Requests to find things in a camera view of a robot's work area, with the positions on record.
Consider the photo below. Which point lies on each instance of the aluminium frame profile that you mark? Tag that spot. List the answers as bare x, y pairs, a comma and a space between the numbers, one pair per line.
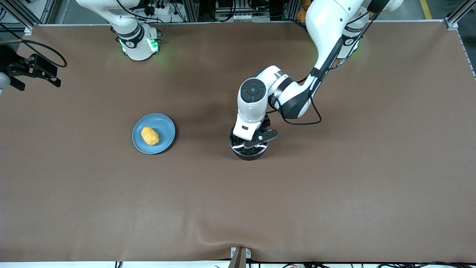
26, 29
461, 13

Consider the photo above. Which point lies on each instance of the aluminium frame post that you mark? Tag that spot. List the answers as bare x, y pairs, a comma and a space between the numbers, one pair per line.
292, 9
191, 11

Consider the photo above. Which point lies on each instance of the white socket with black plugs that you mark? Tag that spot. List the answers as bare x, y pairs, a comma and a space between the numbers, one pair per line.
161, 10

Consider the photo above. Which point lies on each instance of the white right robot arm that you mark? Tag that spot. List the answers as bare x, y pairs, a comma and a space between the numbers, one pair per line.
135, 41

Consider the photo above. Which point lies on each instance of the blue round plate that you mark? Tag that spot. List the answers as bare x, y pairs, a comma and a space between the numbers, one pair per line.
165, 128

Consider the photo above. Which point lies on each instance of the yellow potato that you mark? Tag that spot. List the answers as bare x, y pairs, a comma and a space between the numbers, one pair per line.
150, 136

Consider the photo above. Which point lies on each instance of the glass lid blue knob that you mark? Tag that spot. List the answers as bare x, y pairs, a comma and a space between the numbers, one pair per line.
238, 146

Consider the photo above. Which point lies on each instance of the white power strip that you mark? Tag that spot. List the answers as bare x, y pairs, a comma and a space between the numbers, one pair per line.
241, 17

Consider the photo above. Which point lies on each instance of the orange bread pile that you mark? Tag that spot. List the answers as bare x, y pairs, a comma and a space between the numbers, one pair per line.
302, 15

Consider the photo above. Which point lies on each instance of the brown table mat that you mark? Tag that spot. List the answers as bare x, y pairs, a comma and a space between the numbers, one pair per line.
238, 208

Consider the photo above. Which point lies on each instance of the metal clamp bracket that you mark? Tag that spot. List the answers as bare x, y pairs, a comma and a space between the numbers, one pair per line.
240, 258

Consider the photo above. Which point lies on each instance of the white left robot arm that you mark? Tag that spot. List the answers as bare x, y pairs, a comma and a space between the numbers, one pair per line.
327, 22

